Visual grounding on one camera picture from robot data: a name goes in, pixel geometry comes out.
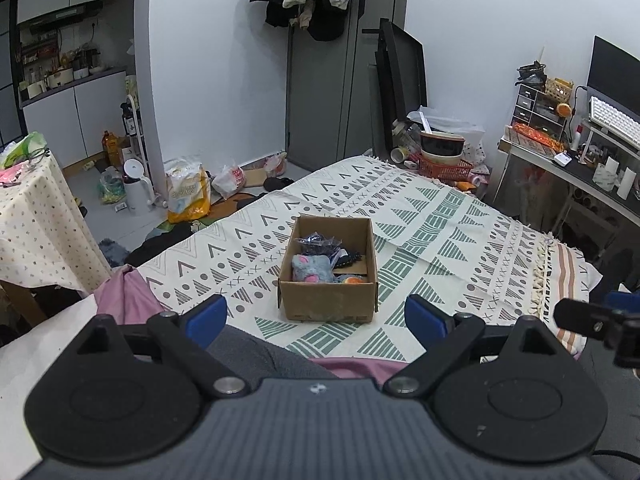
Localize grey plush mouse toy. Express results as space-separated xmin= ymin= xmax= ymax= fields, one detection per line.
xmin=291 ymin=255 xmax=335 ymax=284

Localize black flat screen panel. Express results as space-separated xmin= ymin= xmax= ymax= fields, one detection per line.
xmin=362 ymin=18 xmax=427 ymax=155

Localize red plastic basket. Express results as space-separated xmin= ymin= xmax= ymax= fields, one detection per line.
xmin=419 ymin=156 xmax=473 ymax=181

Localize pink bed sheet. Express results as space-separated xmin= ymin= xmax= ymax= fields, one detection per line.
xmin=94 ymin=264 xmax=405 ymax=388

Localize brown cardboard box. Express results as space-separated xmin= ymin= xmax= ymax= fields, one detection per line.
xmin=278 ymin=216 xmax=378 ymax=324

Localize white bowl with dark lid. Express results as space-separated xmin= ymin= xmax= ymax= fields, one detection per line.
xmin=420 ymin=131 xmax=465 ymax=166

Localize hamburger plush toy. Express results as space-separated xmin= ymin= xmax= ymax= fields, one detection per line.
xmin=335 ymin=274 xmax=368 ymax=284

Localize black fabric pouch toy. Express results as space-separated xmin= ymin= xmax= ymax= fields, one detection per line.
xmin=331 ymin=248 xmax=362 ymax=269

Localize black items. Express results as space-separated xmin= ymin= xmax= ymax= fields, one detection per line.
xmin=296 ymin=232 xmax=343 ymax=258

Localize white electric kettle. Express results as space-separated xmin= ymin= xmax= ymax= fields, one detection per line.
xmin=122 ymin=158 xmax=155 ymax=216

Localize patterned cream green blanket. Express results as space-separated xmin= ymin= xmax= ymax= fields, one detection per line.
xmin=140 ymin=156 xmax=600 ymax=362

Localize yellow white bag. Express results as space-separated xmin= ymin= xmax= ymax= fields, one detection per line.
xmin=164 ymin=156 xmax=212 ymax=223

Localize dotted tablecloth table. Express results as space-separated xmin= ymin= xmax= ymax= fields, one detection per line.
xmin=0 ymin=155 xmax=111 ymax=294

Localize small drawer organizer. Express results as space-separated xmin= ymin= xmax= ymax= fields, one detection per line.
xmin=511 ymin=84 xmax=567 ymax=139

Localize white keyboard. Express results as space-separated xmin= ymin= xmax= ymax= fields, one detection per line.
xmin=589 ymin=96 xmax=640 ymax=148

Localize black computer monitor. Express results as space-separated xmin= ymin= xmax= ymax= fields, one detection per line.
xmin=587 ymin=36 xmax=640 ymax=116

